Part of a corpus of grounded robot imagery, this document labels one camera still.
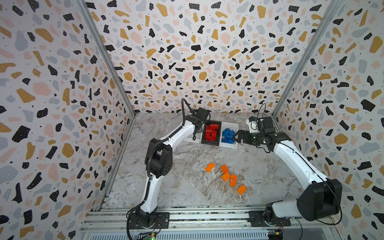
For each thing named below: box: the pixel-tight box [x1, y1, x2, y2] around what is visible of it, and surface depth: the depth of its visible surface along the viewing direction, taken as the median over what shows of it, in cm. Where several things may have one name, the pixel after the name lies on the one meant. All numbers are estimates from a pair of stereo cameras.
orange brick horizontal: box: [204, 162, 215, 173], surface depth 94 cm
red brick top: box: [210, 123, 220, 130], surface depth 109 cm
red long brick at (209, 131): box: [205, 128, 213, 135], surface depth 109 cm
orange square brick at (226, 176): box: [221, 173, 231, 182], surface depth 89 cm
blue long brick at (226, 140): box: [221, 137, 232, 143], surface depth 105 cm
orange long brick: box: [230, 174, 237, 187], surface depth 89 cm
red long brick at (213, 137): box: [210, 133, 217, 142], surface depth 106 cm
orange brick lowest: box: [237, 184, 248, 195], surface depth 85 cm
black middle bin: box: [201, 120, 222, 146], surface depth 108 cm
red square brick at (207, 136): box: [205, 133, 211, 141], surface depth 105 cm
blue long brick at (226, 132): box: [222, 128, 231, 137], surface depth 107 cm
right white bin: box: [219, 121, 239, 149], surface depth 105 cm
